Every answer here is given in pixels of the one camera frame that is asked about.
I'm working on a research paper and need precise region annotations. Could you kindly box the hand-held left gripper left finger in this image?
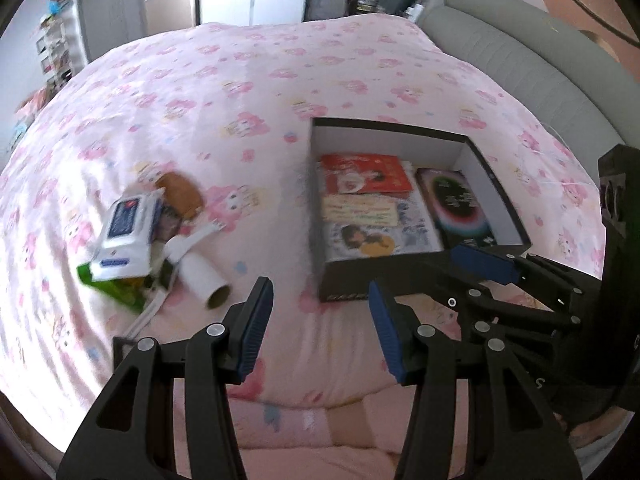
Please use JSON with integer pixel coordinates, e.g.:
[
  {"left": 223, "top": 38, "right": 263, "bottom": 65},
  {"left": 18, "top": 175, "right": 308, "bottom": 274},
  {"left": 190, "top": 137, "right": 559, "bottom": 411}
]
[{"left": 57, "top": 276, "right": 275, "bottom": 480}]

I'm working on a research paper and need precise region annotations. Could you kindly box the pale lettered card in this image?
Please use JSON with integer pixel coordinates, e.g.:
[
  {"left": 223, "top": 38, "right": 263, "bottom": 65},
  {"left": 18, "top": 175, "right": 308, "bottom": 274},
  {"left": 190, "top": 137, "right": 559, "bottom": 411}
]
[{"left": 321, "top": 194, "right": 401, "bottom": 229}]

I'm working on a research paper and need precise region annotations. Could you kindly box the dark colourful printed box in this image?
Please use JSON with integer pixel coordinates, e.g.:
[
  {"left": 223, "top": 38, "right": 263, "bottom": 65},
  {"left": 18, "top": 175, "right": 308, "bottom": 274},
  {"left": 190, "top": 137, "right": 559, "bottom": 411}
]
[{"left": 415, "top": 166, "right": 497, "bottom": 251}]

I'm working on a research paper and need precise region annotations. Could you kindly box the person's pink pajama clothing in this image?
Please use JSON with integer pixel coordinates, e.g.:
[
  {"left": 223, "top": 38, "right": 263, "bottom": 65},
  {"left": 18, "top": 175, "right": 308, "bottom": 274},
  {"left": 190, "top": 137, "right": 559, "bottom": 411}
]
[{"left": 227, "top": 397, "right": 418, "bottom": 480}]

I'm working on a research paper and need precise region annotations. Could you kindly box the black storage box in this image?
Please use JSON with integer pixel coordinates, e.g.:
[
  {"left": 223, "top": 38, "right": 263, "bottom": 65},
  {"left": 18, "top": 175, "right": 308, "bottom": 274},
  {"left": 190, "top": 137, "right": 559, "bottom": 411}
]
[{"left": 309, "top": 117, "right": 532, "bottom": 304}]

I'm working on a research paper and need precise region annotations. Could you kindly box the white lint roller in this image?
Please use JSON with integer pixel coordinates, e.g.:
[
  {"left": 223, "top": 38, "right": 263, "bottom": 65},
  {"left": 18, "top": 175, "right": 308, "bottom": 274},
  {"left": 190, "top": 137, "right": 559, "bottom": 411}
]
[{"left": 164, "top": 226, "right": 232, "bottom": 310}]

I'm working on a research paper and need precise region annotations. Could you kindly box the red book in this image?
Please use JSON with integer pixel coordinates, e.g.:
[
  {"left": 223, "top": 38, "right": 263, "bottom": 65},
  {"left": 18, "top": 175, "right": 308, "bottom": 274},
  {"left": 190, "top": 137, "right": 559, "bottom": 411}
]
[{"left": 320, "top": 154, "right": 415, "bottom": 197}]

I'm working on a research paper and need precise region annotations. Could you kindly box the green snack packet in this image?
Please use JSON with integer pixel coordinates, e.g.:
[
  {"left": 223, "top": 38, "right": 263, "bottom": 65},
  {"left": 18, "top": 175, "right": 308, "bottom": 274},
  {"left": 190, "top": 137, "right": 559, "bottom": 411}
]
[{"left": 76, "top": 255, "right": 157, "bottom": 317}]

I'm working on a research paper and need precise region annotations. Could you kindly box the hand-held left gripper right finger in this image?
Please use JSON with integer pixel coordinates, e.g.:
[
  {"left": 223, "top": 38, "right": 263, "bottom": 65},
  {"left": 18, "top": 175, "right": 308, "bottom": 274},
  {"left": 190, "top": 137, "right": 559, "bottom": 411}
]
[{"left": 368, "top": 280, "right": 583, "bottom": 480}]

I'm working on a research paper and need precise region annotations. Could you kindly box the pink printed blanket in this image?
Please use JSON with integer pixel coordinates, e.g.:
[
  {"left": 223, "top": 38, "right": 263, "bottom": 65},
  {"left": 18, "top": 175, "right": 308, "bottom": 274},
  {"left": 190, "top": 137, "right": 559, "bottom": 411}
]
[{"left": 0, "top": 14, "right": 608, "bottom": 413}]

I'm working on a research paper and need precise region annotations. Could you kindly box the grey padded headboard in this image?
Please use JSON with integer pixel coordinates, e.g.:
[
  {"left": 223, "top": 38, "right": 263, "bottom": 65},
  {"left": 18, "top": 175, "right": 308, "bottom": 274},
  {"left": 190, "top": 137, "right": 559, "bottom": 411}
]
[{"left": 415, "top": 0, "right": 640, "bottom": 153}]

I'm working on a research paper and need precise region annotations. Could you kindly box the brown plush toy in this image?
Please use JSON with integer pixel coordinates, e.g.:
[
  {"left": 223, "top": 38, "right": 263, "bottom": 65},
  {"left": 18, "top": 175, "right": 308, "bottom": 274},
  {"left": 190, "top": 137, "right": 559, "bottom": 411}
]
[{"left": 156, "top": 171, "right": 207, "bottom": 222}]

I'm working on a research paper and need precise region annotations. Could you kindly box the grey door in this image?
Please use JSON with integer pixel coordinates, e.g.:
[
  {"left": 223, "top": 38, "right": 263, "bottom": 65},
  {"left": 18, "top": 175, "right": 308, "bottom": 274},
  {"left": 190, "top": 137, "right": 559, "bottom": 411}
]
[{"left": 75, "top": 0, "right": 149, "bottom": 62}]

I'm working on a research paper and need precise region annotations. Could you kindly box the white strap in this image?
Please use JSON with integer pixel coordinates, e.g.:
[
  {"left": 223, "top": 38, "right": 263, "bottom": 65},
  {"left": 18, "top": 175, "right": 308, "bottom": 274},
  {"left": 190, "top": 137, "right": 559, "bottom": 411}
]
[{"left": 121, "top": 269, "right": 177, "bottom": 342}]

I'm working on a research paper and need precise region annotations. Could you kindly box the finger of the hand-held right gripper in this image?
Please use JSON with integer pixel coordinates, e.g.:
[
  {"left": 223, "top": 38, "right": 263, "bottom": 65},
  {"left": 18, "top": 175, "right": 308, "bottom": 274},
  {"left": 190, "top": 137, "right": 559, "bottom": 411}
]
[
  {"left": 449, "top": 244, "right": 601, "bottom": 312},
  {"left": 420, "top": 257, "right": 583, "bottom": 357}
]

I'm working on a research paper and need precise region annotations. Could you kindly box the white wet wipes pack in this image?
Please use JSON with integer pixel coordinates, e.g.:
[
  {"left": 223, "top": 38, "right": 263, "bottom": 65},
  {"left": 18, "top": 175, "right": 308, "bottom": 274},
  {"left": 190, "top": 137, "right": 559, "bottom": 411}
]
[{"left": 90, "top": 190, "right": 167, "bottom": 282}]

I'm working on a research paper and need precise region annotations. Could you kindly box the illustrated book with figure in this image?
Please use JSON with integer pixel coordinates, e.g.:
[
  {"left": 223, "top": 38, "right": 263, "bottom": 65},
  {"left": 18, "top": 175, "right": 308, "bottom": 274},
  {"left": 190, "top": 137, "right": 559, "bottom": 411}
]
[{"left": 322, "top": 195, "right": 445, "bottom": 262}]

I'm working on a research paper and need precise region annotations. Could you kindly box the person's right forearm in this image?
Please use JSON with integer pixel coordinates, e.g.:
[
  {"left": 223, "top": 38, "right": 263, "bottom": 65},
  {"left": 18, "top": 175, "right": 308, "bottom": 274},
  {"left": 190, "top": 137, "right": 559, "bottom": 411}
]
[{"left": 560, "top": 405, "right": 637, "bottom": 467}]

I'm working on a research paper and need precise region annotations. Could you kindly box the shelf rack with colourful clutter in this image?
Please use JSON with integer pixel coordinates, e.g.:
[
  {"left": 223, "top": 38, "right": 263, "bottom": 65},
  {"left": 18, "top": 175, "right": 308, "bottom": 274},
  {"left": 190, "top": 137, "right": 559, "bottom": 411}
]
[{"left": 34, "top": 0, "right": 89, "bottom": 92}]

